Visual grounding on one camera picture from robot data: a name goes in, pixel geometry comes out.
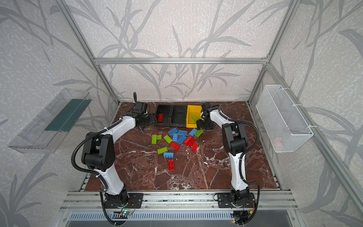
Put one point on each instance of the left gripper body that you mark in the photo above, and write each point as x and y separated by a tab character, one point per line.
147	120

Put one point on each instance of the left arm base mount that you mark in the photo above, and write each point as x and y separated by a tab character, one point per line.
131	201

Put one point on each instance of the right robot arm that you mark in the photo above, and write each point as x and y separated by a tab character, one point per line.
235	143

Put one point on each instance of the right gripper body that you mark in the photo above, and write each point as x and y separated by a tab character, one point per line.
202	123

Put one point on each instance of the middle black bin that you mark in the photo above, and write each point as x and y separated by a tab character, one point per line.
178	117

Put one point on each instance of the green lego brick front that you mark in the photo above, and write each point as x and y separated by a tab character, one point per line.
162	150

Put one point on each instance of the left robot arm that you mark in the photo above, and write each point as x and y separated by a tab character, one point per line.
96	153

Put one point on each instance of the red lego brick pair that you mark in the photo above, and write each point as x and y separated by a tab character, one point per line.
190	141

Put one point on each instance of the blue lego brick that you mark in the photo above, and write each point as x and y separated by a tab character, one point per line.
173	131
168	155
182	132
182	139
192	132

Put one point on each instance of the red lego brick small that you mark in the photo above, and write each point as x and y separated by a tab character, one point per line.
195	147

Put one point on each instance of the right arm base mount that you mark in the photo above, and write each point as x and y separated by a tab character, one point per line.
225	200

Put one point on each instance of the green lego brick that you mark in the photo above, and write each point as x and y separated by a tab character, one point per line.
198	133
195	118
168	139
162	150
156	138

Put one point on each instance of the blue lego brick top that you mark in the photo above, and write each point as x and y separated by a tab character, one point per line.
173	131

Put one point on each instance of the aluminium front rail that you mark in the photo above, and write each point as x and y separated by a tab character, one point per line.
181	201

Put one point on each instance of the clear plastic wall tray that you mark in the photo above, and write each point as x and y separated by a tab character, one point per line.
45	133

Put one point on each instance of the red lego brick front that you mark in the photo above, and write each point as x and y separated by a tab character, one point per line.
171	165

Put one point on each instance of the yellow bin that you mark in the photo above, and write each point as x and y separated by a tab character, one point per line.
192	110

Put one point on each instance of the left black bin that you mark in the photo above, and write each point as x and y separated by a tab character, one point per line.
166	110

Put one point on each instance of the blue lego brick front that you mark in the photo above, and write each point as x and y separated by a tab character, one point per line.
168	155

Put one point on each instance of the black bin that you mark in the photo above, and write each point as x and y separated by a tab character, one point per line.
178	117
166	110

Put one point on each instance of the white wire basket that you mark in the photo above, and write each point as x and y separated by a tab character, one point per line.
285	126

